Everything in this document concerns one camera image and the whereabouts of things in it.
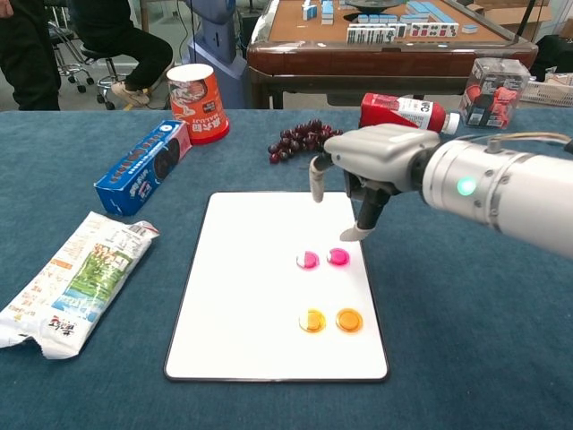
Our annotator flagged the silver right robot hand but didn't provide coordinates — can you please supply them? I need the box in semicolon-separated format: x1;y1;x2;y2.
308;124;442;243

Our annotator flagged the pink token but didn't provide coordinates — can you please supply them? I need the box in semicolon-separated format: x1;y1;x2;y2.
295;250;321;271
325;247;351;268

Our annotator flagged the orange token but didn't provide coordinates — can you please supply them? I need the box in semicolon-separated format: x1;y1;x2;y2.
298;308;328;334
335;307;364;334

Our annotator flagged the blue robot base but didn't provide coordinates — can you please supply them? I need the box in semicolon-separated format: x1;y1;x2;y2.
181;0;252;98

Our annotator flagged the red juice bottle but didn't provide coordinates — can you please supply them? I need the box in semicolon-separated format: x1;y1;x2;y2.
358;92;461;135

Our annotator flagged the dark red grape bunch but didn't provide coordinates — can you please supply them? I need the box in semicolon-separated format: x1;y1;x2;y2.
267;118;346;166

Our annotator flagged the brown mahjong table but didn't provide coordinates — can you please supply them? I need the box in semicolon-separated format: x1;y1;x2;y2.
245;0;539;110

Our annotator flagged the standing mahjong tile row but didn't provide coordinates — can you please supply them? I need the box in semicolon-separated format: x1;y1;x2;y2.
346;24;398;45

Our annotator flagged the clear box with red toy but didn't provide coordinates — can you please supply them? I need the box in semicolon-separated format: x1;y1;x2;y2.
458;56;532;131

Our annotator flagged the face-up mahjong tile row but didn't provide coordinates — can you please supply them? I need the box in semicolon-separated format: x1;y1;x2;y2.
395;21;460;39

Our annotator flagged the blue-backed mahjong tile row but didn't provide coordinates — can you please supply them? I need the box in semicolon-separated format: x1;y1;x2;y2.
356;13;399;25

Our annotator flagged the large blue mahjong tile stack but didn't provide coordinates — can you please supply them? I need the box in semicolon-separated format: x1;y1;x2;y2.
399;0;445;24

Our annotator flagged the white plastic basket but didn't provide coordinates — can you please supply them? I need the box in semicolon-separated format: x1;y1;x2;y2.
518;73;573;108

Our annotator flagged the white cutting board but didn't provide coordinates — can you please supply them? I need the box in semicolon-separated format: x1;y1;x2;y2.
163;191;390;383

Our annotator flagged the red instant noodle cup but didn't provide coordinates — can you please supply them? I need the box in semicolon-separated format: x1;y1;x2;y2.
166;63;231;145

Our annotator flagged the brown cardboard box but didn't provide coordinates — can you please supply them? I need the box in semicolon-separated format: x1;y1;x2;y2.
472;0;556;28

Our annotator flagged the black bag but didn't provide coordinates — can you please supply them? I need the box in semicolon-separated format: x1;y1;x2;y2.
531;34;573;83

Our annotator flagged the blue tablecloth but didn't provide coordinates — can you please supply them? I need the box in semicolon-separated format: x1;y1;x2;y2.
0;108;573;430

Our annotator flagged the blue cookie box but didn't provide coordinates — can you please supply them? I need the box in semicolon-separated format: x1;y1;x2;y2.
93;118;193;218

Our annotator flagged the seated person in black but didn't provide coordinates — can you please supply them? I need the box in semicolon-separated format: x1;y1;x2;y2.
71;0;175;108

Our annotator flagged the chrome base stool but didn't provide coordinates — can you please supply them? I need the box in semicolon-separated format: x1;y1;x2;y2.
80;47;124;111

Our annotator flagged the white snack bag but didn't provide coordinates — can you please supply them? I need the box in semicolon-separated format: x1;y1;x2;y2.
0;211;161;361

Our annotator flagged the black office chair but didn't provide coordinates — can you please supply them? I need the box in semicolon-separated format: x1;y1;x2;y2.
47;20;96;94

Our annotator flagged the arm wrist cable bundle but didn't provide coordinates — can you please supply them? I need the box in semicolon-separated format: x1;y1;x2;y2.
465;131;573;156

